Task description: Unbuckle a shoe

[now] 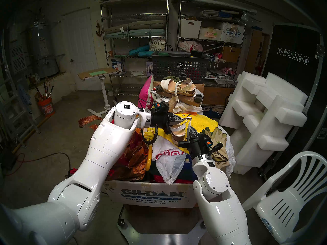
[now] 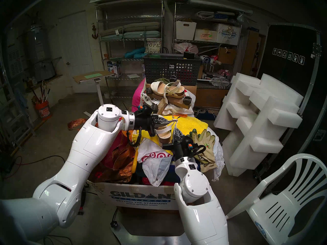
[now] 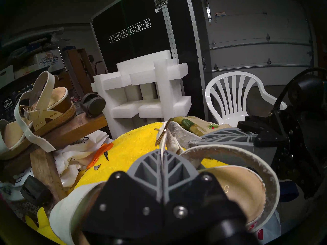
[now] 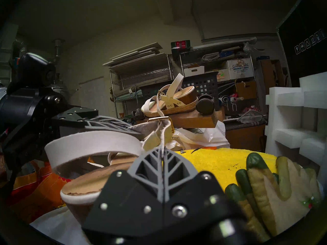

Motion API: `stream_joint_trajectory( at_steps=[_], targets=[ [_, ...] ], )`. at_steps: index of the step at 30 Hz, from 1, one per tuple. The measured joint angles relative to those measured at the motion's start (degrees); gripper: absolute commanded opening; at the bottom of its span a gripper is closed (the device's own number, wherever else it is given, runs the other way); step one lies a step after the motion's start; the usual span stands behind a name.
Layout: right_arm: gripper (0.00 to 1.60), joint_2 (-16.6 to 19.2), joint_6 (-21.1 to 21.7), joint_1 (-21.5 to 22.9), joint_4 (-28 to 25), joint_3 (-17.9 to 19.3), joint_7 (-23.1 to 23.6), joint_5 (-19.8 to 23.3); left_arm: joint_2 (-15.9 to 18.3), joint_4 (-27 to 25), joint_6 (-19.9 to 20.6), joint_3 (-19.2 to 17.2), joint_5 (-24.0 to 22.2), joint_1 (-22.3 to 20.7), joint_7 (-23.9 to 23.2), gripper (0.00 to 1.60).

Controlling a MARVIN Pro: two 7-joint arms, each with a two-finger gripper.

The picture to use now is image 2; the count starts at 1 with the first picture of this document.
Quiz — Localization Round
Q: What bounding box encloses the yellow terry towel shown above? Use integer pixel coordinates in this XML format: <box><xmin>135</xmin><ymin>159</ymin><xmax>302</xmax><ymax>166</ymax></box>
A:
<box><xmin>132</xmin><ymin>116</ymin><xmax>208</xmax><ymax>155</ymax></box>

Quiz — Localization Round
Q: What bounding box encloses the white red plastic bag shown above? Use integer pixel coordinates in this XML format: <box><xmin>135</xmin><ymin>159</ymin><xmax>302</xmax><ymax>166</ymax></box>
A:
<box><xmin>174</xmin><ymin>42</ymin><xmax>198</xmax><ymax>55</ymax></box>

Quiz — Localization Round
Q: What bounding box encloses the teal pillow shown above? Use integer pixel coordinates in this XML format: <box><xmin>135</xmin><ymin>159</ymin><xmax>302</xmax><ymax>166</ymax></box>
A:
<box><xmin>124</xmin><ymin>47</ymin><xmax>146</xmax><ymax>59</ymax></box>

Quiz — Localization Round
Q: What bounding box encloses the white Gildan activewear carton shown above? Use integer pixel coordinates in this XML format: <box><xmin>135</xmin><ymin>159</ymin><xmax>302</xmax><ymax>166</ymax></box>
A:
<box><xmin>88</xmin><ymin>182</ymin><xmax>179</xmax><ymax>210</ymax></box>
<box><xmin>216</xmin><ymin>23</ymin><xmax>241</xmax><ymax>46</ymax></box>

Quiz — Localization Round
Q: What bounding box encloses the black plastic mesh basket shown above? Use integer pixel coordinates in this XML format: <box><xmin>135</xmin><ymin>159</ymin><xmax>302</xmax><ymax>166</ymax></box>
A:
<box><xmin>143</xmin><ymin>53</ymin><xmax>202</xmax><ymax>86</ymax></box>

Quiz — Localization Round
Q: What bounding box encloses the long white tube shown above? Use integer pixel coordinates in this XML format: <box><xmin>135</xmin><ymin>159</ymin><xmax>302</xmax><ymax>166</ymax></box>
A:
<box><xmin>189</xmin><ymin>0</ymin><xmax>253</xmax><ymax>16</ymax></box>

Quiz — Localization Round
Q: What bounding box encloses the pink pillow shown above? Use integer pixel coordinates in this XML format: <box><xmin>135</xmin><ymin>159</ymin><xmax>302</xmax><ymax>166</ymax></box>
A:
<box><xmin>132</xmin><ymin>78</ymin><xmax>146</xmax><ymax>112</ymax></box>

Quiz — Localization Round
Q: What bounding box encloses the brown patterned fabric strap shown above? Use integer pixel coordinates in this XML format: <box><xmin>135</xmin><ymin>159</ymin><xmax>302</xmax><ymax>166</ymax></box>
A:
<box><xmin>67</xmin><ymin>118</ymin><xmax>88</xmax><ymax>131</ymax></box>

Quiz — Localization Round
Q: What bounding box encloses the white plastic sheet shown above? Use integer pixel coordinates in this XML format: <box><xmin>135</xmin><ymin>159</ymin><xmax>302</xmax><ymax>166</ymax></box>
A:
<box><xmin>207</xmin><ymin>127</ymin><xmax>225</xmax><ymax>181</ymax></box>

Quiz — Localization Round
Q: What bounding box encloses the yellow hooked handle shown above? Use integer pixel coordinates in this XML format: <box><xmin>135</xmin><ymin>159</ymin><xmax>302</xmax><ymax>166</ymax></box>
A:
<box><xmin>132</xmin><ymin>148</ymin><xmax>139</xmax><ymax>174</ymax></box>

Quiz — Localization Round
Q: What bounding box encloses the brown wooden cabinet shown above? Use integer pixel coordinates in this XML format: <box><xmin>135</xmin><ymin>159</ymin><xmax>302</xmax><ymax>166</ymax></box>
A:
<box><xmin>241</xmin><ymin>30</ymin><xmax>266</xmax><ymax>76</ymax></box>

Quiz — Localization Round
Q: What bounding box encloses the brown wooden chest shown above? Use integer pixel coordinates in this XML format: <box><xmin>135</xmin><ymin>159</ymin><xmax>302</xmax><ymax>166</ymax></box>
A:
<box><xmin>194</xmin><ymin>82</ymin><xmax>229</xmax><ymax>108</ymax></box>

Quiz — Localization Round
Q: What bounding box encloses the white plastic garden chair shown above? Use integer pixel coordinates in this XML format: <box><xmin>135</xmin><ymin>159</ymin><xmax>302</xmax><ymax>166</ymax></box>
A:
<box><xmin>225</xmin><ymin>153</ymin><xmax>327</xmax><ymax>245</ymax></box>

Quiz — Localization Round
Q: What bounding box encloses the grey water heater tank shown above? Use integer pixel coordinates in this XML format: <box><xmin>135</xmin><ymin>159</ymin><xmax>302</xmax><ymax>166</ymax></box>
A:
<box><xmin>27</xmin><ymin>24</ymin><xmax>56</xmax><ymax>81</ymax></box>

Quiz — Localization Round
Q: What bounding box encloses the brown cardboard box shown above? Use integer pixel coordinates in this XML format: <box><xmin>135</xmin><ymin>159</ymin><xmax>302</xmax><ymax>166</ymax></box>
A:
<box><xmin>218</xmin><ymin>47</ymin><xmax>237</xmax><ymax>65</ymax></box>

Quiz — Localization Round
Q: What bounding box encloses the white storage bin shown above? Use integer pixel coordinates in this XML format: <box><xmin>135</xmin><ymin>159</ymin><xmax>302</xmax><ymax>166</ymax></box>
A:
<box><xmin>176</xmin><ymin>21</ymin><xmax>197</xmax><ymax>41</ymax></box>

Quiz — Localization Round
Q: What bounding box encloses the orange black floor cable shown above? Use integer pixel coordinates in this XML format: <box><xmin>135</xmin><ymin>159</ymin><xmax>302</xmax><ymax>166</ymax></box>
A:
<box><xmin>5</xmin><ymin>155</ymin><xmax>65</xmax><ymax>178</ymax></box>

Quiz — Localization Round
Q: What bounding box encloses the white panel door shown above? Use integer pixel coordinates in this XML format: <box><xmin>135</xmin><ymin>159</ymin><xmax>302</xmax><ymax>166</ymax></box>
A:
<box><xmin>57</xmin><ymin>11</ymin><xmax>96</xmax><ymax>93</ymax></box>

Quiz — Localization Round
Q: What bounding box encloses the blue fabric bag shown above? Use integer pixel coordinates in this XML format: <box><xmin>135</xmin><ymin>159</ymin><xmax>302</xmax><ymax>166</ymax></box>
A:
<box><xmin>163</xmin><ymin>158</ymin><xmax>180</xmax><ymax>185</ymax></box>

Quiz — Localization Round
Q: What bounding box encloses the wooden caster dolly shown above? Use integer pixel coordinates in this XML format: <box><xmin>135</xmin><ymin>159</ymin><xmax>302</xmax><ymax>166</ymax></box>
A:
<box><xmin>145</xmin><ymin>86</ymin><xmax>192</xmax><ymax>115</ymax></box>

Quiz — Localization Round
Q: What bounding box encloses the white labelled cardboard box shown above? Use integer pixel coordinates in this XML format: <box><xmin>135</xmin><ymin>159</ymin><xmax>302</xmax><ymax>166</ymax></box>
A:
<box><xmin>194</xmin><ymin>29</ymin><xmax>217</xmax><ymax>42</ymax></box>

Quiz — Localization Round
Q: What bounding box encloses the chrome wire shelving rack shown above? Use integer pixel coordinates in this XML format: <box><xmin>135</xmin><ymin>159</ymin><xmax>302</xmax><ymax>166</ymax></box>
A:
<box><xmin>172</xmin><ymin>2</ymin><xmax>242</xmax><ymax>81</ymax></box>
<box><xmin>95</xmin><ymin>1</ymin><xmax>165</xmax><ymax>99</ymax></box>

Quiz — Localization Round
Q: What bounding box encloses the blue patterned rug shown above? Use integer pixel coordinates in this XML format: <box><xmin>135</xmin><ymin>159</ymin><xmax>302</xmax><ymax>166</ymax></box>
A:
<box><xmin>193</xmin><ymin>108</ymin><xmax>217</xmax><ymax>121</ymax></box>

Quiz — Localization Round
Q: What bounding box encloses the white red-logo plastic bag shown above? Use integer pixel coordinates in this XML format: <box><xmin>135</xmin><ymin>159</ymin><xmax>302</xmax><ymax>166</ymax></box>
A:
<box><xmin>137</xmin><ymin>139</ymin><xmax>174</xmax><ymax>187</ymax></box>

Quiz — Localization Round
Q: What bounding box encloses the teal seat cushion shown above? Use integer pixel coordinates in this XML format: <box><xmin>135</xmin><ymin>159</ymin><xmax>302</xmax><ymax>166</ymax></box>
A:
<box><xmin>101</xmin><ymin>31</ymin><xmax>161</xmax><ymax>41</ymax></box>

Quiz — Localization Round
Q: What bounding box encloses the orange plastic bucket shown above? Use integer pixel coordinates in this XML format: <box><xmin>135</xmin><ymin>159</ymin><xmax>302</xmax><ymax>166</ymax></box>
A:
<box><xmin>34</xmin><ymin>100</ymin><xmax>52</xmax><ymax>120</ymax></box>

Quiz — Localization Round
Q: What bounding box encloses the grey metal ladder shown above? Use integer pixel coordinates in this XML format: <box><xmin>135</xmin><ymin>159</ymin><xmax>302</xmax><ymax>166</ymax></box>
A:
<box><xmin>0</xmin><ymin>56</ymin><xmax>37</xmax><ymax>150</ymax></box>

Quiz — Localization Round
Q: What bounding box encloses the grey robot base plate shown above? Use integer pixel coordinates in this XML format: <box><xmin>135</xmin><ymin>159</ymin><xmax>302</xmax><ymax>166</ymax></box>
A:
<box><xmin>110</xmin><ymin>222</ymin><xmax>191</xmax><ymax>245</ymax></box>

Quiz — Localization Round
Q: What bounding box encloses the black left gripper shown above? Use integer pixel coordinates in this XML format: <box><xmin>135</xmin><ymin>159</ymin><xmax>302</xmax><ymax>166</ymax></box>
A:
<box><xmin>134</xmin><ymin>105</ymin><xmax>177</xmax><ymax>137</ymax></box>

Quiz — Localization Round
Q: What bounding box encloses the beige seat cushion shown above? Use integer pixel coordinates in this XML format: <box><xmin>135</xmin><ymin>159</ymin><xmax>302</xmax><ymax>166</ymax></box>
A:
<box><xmin>99</xmin><ymin>22</ymin><xmax>161</xmax><ymax>37</ymax></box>

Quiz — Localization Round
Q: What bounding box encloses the red orange patterned fabric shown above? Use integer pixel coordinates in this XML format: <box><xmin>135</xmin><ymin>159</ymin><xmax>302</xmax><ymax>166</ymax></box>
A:
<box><xmin>88</xmin><ymin>130</ymin><xmax>137</xmax><ymax>183</ymax></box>

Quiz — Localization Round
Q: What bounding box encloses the white foam packing block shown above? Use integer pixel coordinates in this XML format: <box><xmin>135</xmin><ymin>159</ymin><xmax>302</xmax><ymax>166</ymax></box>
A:
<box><xmin>213</xmin><ymin>73</ymin><xmax>303</xmax><ymax>176</ymax></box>
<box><xmin>259</xmin><ymin>73</ymin><xmax>304</xmax><ymax>107</ymax></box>

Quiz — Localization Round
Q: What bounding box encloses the black flight case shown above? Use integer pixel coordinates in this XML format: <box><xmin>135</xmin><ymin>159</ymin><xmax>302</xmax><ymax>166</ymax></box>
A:
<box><xmin>255</xmin><ymin>22</ymin><xmax>327</xmax><ymax>181</ymax></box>

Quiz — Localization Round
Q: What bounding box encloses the blue white appliance box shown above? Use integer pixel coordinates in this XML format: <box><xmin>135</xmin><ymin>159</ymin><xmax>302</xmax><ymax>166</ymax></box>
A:
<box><xmin>107</xmin><ymin>61</ymin><xmax>122</xmax><ymax>78</ymax></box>

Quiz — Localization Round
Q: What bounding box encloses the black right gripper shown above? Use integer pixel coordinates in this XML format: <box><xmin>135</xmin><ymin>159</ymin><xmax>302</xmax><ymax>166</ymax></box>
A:
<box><xmin>163</xmin><ymin>127</ymin><xmax>202</xmax><ymax>161</ymax></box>

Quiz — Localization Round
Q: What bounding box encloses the white strap wedge sandal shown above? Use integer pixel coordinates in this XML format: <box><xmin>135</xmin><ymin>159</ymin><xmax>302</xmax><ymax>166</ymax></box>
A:
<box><xmin>150</xmin><ymin>80</ymin><xmax>185</xmax><ymax>104</ymax></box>
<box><xmin>155</xmin><ymin>119</ymin><xmax>178</xmax><ymax>146</ymax></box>

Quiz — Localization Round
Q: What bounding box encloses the white overbed rolling table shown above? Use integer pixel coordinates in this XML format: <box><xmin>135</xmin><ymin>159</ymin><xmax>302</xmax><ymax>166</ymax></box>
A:
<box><xmin>73</xmin><ymin>70</ymin><xmax>118</xmax><ymax>118</ymax></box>

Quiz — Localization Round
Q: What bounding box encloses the hope lettering sign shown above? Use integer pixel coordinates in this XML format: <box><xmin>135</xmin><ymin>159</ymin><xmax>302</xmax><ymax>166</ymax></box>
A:
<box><xmin>145</xmin><ymin>40</ymin><xmax>162</xmax><ymax>54</ymax></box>

